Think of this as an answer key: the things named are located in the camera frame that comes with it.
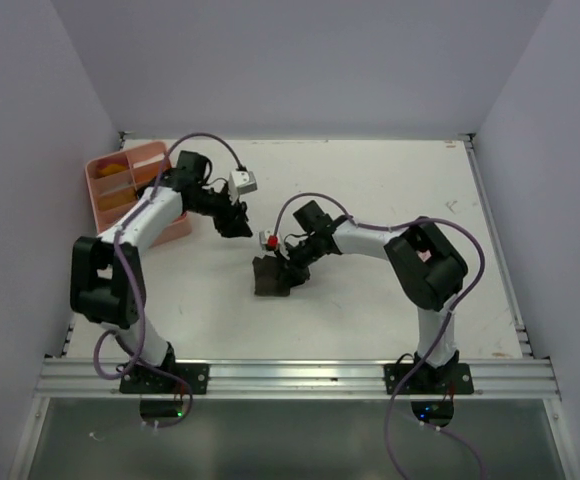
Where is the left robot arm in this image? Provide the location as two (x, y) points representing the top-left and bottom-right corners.
(70, 151), (257, 393)

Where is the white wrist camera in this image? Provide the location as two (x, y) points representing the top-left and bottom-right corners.
(259, 229), (286, 255)
(228, 170), (258, 201)

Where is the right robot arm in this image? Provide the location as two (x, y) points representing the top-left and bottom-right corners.
(275, 201), (468, 393)

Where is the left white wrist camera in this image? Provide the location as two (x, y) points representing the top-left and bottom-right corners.
(228, 170), (258, 201)

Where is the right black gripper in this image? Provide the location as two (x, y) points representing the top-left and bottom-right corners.
(274, 234), (322, 290)

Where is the orange rolled garment in tray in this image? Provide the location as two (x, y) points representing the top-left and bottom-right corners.
(97, 192), (136, 211)

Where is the white rolled garment in tray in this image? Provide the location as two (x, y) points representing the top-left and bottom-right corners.
(133, 155), (163, 169)

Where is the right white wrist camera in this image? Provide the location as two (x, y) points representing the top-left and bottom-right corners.
(259, 229), (286, 255)

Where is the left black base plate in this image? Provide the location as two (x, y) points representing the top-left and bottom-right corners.
(119, 362), (210, 395)

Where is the pink underwear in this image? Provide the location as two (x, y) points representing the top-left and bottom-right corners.
(417, 251), (432, 262)

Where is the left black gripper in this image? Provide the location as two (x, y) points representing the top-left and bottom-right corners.
(190, 184), (254, 238)

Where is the olive green underwear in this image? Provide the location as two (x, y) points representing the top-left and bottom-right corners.
(252, 256), (301, 297)

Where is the pink divided organizer tray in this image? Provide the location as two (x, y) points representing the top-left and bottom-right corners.
(85, 141), (167, 233)

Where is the aluminium mounting rail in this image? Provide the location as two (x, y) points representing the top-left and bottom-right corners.
(33, 357), (566, 400)

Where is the yellow rolled garment in tray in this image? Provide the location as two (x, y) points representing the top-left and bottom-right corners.
(95, 160), (128, 178)

